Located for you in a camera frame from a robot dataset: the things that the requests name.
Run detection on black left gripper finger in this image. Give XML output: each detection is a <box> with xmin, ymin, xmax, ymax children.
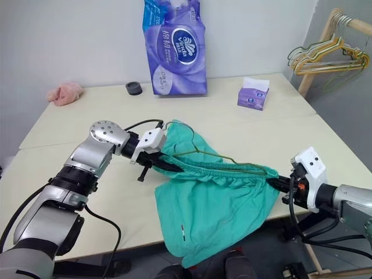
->
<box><xmin>153</xmin><ymin>162</ymin><xmax>183</xmax><ymax>173</ymax></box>
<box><xmin>158</xmin><ymin>153</ymin><xmax>187</xmax><ymax>169</ymax></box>

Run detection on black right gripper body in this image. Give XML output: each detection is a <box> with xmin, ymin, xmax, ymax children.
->
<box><xmin>281</xmin><ymin>173</ymin><xmax>309</xmax><ymax>208</ymax></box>

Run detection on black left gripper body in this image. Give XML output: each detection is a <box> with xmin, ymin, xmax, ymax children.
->
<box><xmin>135</xmin><ymin>151</ymin><xmax>164</xmax><ymax>183</ymax></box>

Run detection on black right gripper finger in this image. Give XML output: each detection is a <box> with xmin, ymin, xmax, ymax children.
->
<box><xmin>271</xmin><ymin>183</ymin><xmax>291</xmax><ymax>194</ymax></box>
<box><xmin>266</xmin><ymin>176</ymin><xmax>292</xmax><ymax>186</ymax></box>

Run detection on olive wire hanger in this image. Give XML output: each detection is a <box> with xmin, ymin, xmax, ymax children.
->
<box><xmin>163</xmin><ymin>121</ymin><xmax>270</xmax><ymax>177</ymax></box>

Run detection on green shorts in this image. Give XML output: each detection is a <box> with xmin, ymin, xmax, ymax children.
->
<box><xmin>153</xmin><ymin>118</ymin><xmax>280</xmax><ymax>269</ymax></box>

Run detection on black round cap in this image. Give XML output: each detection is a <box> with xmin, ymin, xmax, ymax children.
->
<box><xmin>125</xmin><ymin>81</ymin><xmax>144</xmax><ymax>96</ymax></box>

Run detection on small purple tissue box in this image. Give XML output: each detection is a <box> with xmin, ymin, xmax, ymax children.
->
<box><xmin>237</xmin><ymin>77</ymin><xmax>271</xmax><ymax>112</ymax></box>

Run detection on dark rounded shape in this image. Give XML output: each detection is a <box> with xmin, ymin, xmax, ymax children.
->
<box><xmin>156</xmin><ymin>264</ymin><xmax>187</xmax><ymax>279</ymax></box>
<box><xmin>223</xmin><ymin>249</ymin><xmax>257</xmax><ymax>279</ymax></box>

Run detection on pink fluffy cloth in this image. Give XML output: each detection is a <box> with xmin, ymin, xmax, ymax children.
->
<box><xmin>46</xmin><ymin>81</ymin><xmax>85</xmax><ymax>107</ymax></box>

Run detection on large purple tissue pack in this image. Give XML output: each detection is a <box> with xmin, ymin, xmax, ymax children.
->
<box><xmin>141</xmin><ymin>0</ymin><xmax>210</xmax><ymax>97</ymax></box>

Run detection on wooden clothes rack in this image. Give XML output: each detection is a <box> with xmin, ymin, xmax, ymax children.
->
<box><xmin>297</xmin><ymin>8</ymin><xmax>372</xmax><ymax>274</ymax></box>

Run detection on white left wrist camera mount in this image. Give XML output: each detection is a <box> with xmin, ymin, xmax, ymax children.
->
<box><xmin>129</xmin><ymin>127</ymin><xmax>167</xmax><ymax>166</ymax></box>

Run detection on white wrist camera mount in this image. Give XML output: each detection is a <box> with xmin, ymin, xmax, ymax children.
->
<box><xmin>129</xmin><ymin>127</ymin><xmax>167</xmax><ymax>166</ymax></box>
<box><xmin>290</xmin><ymin>146</ymin><xmax>328</xmax><ymax>213</ymax></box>

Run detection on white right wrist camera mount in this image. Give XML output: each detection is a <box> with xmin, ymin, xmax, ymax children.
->
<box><xmin>290</xmin><ymin>146</ymin><xmax>328</xmax><ymax>213</ymax></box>

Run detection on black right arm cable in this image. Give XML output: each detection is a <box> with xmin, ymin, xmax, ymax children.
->
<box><xmin>288</xmin><ymin>164</ymin><xmax>372</xmax><ymax>254</ymax></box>

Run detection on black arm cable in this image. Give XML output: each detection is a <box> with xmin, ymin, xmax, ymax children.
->
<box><xmin>288</xmin><ymin>164</ymin><xmax>372</xmax><ymax>254</ymax></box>
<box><xmin>83</xmin><ymin>119</ymin><xmax>164</xmax><ymax>279</ymax></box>

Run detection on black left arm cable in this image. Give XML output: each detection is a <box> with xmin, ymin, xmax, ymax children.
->
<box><xmin>83</xmin><ymin>119</ymin><xmax>164</xmax><ymax>279</ymax></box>

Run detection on black table frame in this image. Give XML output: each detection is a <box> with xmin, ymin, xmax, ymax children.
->
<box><xmin>53</xmin><ymin>214</ymin><xmax>341</xmax><ymax>277</ymax></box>

